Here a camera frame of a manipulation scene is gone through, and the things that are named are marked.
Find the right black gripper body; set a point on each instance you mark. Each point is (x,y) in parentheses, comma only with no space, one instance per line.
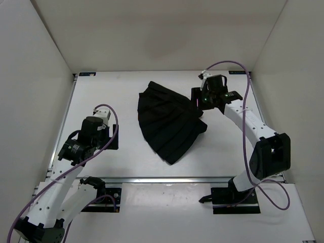
(207,96)

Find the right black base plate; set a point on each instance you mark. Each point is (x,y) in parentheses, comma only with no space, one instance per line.
(225,202)

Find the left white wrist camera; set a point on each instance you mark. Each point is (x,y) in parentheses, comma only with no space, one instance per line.
(103,113)

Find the blue corner label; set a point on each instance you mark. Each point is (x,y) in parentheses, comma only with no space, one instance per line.
(87,74)
(237,72)

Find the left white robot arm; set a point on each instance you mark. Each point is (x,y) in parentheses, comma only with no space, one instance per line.
(50,211)

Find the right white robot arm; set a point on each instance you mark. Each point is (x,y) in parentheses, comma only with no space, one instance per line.
(271,151)

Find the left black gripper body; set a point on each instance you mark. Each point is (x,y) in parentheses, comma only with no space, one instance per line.
(103,136)

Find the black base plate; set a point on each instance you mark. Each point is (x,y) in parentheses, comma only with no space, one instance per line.
(225,202)
(105,205)

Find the left blue corner label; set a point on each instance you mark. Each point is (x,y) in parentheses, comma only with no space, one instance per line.
(87,74)

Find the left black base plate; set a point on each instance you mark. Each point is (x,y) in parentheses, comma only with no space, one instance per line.
(105,205)

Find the black pleated skirt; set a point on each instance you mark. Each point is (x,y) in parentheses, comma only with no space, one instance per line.
(169,122)

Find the right blue corner label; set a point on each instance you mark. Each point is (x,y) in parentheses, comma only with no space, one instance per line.
(237,72)

